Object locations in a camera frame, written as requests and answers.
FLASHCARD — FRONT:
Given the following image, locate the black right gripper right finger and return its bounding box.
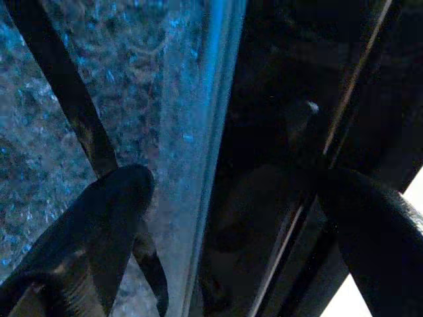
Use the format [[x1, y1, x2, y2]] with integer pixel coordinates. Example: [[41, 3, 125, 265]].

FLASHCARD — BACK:
[[316, 167, 423, 317]]

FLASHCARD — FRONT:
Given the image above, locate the textured glass pane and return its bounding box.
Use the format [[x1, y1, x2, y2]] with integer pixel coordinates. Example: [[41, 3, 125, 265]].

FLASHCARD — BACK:
[[0, 0, 247, 317]]

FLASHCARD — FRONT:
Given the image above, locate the black metal door frame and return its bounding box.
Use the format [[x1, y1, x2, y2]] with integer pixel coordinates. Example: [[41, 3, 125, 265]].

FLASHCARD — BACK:
[[190, 0, 423, 317]]

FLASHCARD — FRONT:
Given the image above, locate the black diagonal metal bar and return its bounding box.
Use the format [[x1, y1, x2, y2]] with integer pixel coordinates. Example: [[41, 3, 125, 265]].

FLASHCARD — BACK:
[[6, 0, 170, 317]]

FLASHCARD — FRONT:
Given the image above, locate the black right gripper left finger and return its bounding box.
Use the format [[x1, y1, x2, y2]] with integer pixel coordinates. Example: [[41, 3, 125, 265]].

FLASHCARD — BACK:
[[0, 164, 157, 317]]

